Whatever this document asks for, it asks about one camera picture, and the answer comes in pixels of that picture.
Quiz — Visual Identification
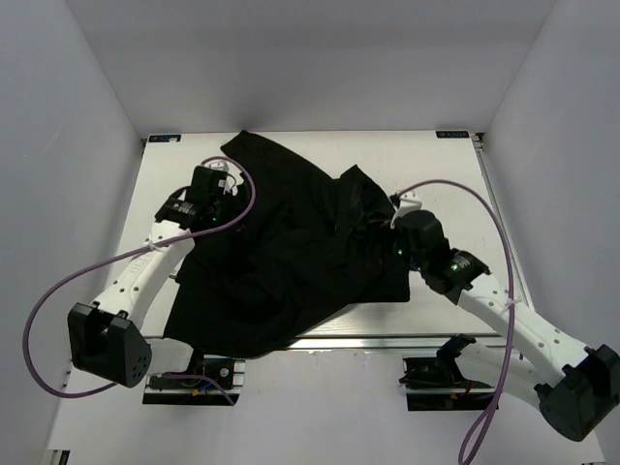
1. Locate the black jacket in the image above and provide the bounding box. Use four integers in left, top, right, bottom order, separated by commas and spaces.
164, 132, 410, 357

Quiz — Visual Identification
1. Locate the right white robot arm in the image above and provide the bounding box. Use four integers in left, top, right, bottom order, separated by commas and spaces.
391, 210, 619, 442

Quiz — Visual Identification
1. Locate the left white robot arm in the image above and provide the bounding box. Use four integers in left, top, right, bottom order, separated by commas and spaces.
68, 157, 237, 388

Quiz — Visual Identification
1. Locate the blue table label left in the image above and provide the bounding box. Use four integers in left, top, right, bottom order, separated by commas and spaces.
147, 135, 181, 143

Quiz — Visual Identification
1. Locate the blue table label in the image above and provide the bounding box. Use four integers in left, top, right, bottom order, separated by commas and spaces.
435, 130, 470, 140
147, 135, 181, 143

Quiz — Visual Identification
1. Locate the blue table label right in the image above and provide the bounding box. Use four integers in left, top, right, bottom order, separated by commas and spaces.
435, 130, 470, 140

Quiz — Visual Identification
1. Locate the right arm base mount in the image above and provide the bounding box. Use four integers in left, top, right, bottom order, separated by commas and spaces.
399, 334, 495, 412

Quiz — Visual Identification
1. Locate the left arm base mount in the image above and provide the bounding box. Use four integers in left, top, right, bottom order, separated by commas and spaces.
142, 356, 246, 407

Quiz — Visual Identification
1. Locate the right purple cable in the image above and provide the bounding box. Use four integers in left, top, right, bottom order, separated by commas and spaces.
389, 178, 517, 465

